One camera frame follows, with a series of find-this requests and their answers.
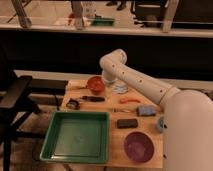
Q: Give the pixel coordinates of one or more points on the green plastic tray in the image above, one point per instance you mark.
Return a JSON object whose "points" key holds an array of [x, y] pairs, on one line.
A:
{"points": [[77, 137]]}

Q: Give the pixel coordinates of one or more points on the clear plastic wrapper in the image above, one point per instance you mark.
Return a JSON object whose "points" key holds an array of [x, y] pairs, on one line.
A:
{"points": [[120, 88]]}

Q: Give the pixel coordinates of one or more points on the orange pepper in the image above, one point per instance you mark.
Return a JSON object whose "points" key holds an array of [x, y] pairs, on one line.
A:
{"points": [[128, 100]]}

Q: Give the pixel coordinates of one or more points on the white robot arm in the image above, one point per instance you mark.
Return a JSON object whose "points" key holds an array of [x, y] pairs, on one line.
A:
{"points": [[188, 115]]}

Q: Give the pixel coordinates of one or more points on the black rectangular sponge block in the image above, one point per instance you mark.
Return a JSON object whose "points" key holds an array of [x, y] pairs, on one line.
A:
{"points": [[127, 123]]}

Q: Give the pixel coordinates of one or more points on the green box on floor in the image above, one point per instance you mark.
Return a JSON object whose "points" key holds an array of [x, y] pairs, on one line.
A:
{"points": [[103, 22]]}

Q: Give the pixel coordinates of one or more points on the red bowl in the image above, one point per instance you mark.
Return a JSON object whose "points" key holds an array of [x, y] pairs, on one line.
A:
{"points": [[95, 85]]}

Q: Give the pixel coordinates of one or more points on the small metal utensil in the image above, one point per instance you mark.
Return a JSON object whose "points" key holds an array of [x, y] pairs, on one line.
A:
{"points": [[121, 110]]}

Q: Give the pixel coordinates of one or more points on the black handled tool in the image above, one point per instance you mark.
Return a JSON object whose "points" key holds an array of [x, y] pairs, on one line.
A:
{"points": [[93, 98]]}

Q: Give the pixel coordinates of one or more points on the blue cup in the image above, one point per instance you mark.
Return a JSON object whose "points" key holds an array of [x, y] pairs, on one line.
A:
{"points": [[160, 124]]}

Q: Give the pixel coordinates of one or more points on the black chair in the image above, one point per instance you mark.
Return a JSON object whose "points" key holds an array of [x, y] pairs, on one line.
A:
{"points": [[16, 106]]}

